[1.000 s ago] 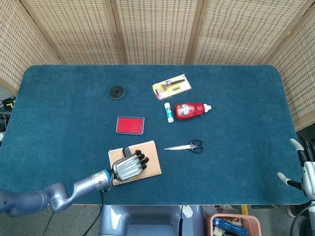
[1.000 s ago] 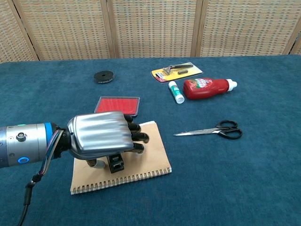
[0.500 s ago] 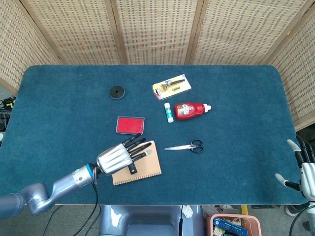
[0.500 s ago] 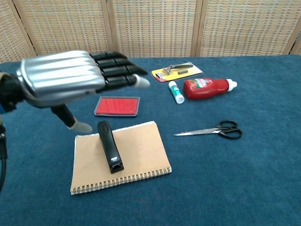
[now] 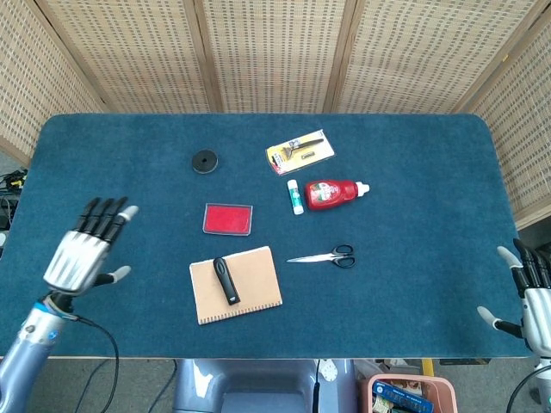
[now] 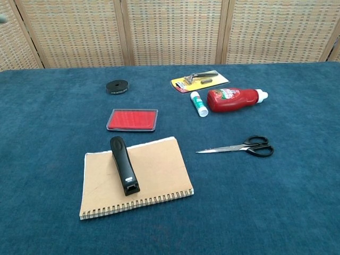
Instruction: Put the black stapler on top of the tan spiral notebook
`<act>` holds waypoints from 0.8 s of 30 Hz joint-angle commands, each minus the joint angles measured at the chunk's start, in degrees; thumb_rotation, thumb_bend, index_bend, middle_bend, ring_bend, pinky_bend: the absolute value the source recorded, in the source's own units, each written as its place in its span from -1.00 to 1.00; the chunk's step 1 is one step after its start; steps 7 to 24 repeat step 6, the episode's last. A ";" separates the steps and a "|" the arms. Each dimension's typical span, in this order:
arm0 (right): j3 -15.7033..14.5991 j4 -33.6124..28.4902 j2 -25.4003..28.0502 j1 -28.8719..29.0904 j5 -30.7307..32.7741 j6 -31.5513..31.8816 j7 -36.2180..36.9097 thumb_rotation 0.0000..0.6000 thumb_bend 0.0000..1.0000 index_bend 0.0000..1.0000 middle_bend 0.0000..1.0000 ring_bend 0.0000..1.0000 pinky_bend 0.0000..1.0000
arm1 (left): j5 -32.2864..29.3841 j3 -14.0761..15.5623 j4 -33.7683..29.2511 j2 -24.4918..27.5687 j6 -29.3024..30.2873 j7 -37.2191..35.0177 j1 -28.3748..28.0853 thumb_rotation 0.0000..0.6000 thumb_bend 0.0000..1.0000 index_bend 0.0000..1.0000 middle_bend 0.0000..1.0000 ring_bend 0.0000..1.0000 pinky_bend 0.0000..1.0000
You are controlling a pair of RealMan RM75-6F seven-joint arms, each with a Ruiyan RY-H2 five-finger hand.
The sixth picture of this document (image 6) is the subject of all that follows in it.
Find red ketchup bottle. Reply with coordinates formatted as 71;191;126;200
207;88;269;113

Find red ink stamp pad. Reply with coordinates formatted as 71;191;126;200
106;108;159;133

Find blue felt table mat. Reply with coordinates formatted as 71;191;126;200
0;61;340;255

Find woven rattan screen panel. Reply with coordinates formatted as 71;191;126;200
114;0;231;66
320;34;340;62
0;0;45;72
9;0;135;69
222;0;340;64

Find black stapler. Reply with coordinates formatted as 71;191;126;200
109;135;141;197

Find white green glue stick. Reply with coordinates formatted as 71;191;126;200
190;91;209;118

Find black handled scissors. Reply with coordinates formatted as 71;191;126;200
195;135;275;158

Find razor in yellow blister pack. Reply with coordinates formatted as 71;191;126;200
170;70;230;94

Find black tape roll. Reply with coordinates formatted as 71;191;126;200
105;79;130;95

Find tan spiral notebook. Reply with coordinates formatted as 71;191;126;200
79;136;195;221

